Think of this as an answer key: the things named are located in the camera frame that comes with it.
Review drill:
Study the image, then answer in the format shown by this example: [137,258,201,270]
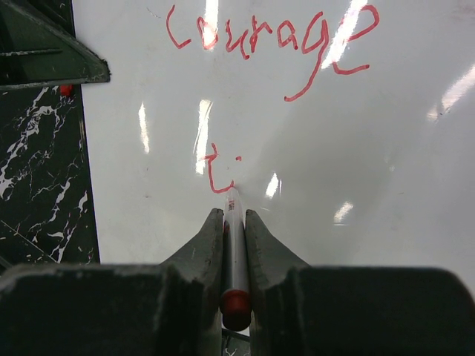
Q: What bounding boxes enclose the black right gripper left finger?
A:
[1,208,223,355]

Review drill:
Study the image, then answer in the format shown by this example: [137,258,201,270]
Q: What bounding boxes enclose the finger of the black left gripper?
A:
[1,0,111,90]

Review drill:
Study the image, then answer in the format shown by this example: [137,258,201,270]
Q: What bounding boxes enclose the white whiteboard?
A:
[73,1,474,277]

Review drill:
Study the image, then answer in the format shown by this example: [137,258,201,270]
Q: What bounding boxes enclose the red whiteboard marker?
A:
[220,188,252,332]

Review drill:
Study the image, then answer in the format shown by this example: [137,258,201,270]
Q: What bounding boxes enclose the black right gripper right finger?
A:
[245,210,474,355]

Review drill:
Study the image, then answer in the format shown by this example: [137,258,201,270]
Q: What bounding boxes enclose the red marker cap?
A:
[59,85,73,97]

